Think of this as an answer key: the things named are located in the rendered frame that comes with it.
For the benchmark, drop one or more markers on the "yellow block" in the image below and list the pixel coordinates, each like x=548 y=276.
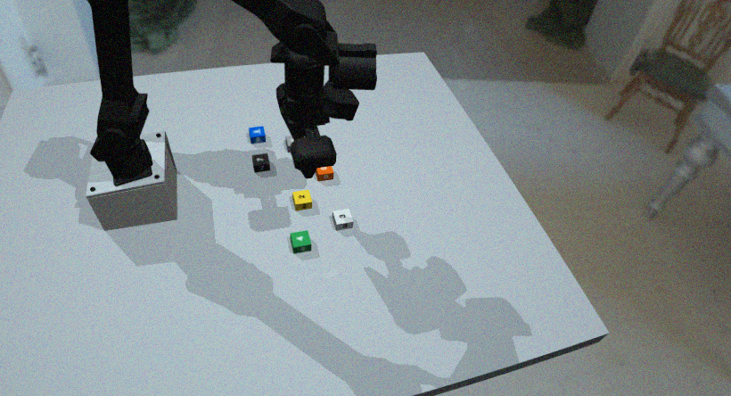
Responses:
x=302 y=200

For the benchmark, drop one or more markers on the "orange block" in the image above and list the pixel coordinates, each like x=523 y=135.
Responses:
x=324 y=173

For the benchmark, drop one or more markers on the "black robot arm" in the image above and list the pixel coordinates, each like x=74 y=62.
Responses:
x=308 y=43

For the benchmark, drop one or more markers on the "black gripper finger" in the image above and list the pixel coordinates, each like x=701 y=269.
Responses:
x=308 y=173
x=296 y=133

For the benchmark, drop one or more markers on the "blue block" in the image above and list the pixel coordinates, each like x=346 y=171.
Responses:
x=257 y=135

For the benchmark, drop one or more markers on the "small green block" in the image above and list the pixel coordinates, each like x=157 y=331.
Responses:
x=300 y=242

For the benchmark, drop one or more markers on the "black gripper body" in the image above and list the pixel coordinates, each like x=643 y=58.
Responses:
x=303 y=112

